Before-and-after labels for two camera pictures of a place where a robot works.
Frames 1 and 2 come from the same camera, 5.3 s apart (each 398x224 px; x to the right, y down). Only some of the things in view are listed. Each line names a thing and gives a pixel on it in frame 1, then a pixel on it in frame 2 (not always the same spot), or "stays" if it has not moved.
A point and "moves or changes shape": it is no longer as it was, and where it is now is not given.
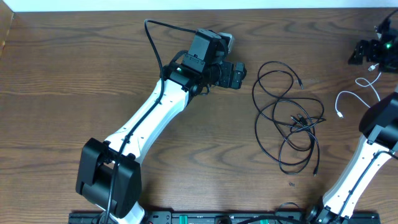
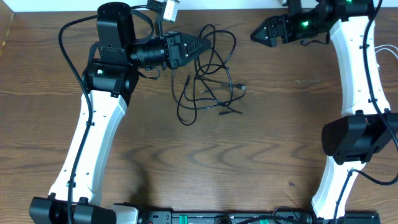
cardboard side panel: (6, 16) stays
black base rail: (170, 217) stays
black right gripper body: (385, 54) -> (305, 25)
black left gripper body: (227, 76) -> (172, 50)
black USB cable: (286, 126) moves or changes shape
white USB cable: (370, 68) moves or changes shape
